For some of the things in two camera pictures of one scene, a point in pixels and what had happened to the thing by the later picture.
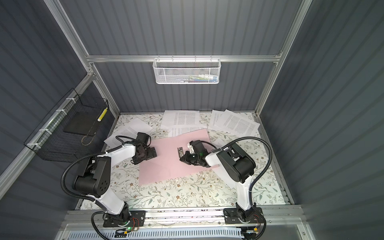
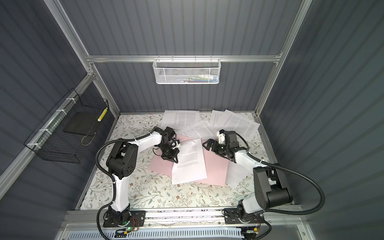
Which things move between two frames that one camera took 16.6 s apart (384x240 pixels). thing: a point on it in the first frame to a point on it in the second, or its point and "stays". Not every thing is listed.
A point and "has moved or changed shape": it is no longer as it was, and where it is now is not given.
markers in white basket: (204, 78) stays
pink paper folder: (167, 164) has moved or changed shape
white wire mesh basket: (186, 71) stays
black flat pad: (83, 123) stays
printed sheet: (130, 130) to (190, 166)
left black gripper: (151, 153) to (176, 151)
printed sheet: (180, 117) stays
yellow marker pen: (102, 115) stays
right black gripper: (187, 161) to (211, 142)
